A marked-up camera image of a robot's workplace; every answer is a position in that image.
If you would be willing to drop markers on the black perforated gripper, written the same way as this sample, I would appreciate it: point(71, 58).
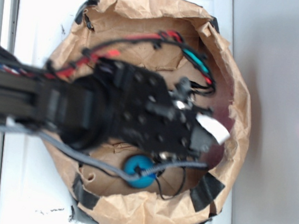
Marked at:
point(153, 118)

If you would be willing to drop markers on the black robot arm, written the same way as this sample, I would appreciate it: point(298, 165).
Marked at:
point(79, 111)

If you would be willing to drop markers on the blue ball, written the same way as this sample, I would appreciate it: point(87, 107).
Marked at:
point(134, 165)

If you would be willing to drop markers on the brown paper bag bin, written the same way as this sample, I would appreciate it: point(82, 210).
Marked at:
point(194, 197)

